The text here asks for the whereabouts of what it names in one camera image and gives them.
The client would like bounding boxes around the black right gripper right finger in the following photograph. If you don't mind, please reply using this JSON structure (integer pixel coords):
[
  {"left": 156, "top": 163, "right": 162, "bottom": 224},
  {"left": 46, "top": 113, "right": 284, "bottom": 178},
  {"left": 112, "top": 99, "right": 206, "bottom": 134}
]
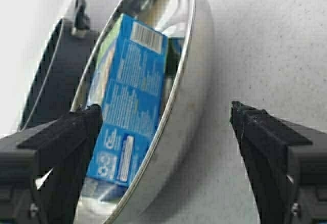
[{"left": 230, "top": 101, "right": 326, "bottom": 223}]

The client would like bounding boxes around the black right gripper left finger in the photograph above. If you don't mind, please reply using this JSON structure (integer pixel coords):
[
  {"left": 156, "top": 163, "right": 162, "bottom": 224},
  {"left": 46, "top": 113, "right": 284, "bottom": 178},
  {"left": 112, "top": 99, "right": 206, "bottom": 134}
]
[{"left": 1, "top": 105, "right": 102, "bottom": 223}]

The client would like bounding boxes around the blue Ziploc box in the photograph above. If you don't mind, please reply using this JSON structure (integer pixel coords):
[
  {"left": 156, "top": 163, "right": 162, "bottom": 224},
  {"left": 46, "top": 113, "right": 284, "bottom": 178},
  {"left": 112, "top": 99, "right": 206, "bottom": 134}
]
[{"left": 87, "top": 14, "right": 168, "bottom": 187}]

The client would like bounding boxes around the black cooking pot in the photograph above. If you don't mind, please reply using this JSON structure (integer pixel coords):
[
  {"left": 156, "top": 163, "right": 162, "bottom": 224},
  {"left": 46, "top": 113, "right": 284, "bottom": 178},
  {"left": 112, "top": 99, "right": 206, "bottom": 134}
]
[{"left": 18, "top": 0, "right": 100, "bottom": 130}]

